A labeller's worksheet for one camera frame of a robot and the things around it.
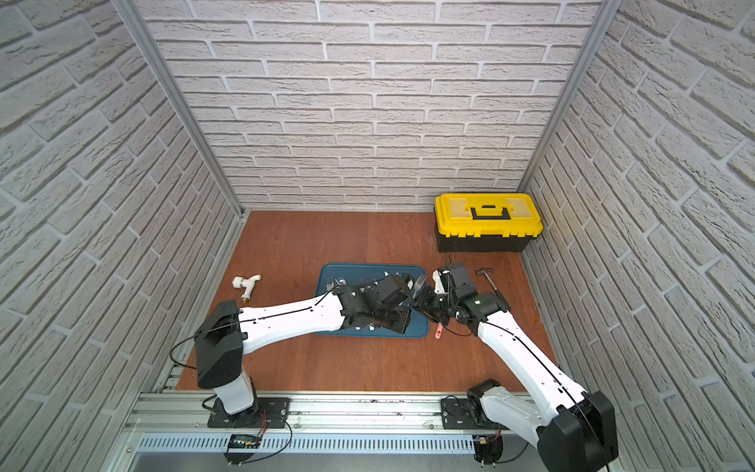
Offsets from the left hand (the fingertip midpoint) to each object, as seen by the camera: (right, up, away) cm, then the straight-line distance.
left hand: (406, 307), depth 80 cm
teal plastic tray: (-24, +7, +18) cm, 31 cm away
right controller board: (+19, -31, -11) cm, 38 cm away
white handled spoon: (-21, +5, +16) cm, 27 cm away
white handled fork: (-25, +3, +17) cm, 31 cm away
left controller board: (-42, -33, -8) cm, 54 cm away
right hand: (+2, +1, -1) cm, 3 cm away
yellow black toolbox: (+28, +25, +15) cm, 40 cm away
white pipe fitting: (-53, +4, +17) cm, 56 cm away
